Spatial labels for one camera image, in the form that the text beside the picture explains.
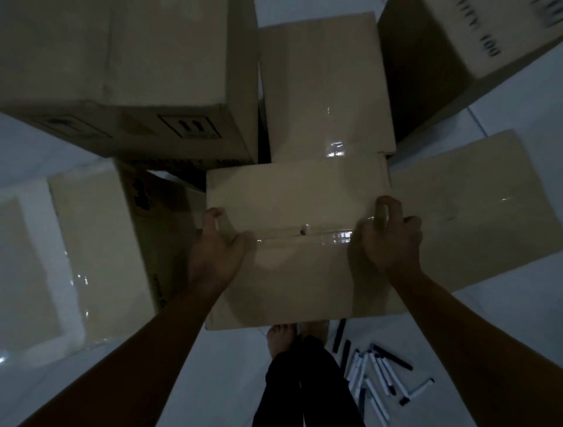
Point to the person's left hand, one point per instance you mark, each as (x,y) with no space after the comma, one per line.
(213,261)

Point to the person's right hand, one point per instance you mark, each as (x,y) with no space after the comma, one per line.
(393,246)

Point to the person's right middle finger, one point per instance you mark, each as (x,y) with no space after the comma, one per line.
(413,223)

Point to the person's right thumb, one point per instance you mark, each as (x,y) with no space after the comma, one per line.
(368,235)

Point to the person's left thumb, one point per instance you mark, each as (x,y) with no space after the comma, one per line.
(244,246)

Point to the taped brown cardboard box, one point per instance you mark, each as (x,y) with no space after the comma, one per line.
(303,198)

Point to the person's right forearm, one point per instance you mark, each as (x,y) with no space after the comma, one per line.
(475,352)

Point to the person's left forearm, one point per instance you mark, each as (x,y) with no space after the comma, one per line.
(140,352)

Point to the plain flat brown cardboard box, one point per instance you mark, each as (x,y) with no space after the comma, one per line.
(475,206)

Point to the person's left foot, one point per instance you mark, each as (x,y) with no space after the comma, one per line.
(280,338)

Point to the person's foot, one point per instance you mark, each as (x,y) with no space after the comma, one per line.
(315,330)
(280,338)

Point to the person's right foot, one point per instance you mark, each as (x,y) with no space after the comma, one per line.
(315,330)

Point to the pile of black white markers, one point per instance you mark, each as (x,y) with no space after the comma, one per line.
(374,374)

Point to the cardboard box with white label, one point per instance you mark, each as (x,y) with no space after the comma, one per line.
(92,246)

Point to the person's black trousers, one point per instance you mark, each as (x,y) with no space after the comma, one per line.
(308,387)

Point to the cardboard box with black lettering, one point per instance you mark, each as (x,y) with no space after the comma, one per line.
(422,66)

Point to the tall glossy taped cardboard box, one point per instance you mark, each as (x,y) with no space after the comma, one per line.
(321,83)

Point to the large printed brown cardboard box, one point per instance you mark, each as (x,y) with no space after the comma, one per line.
(114,57)

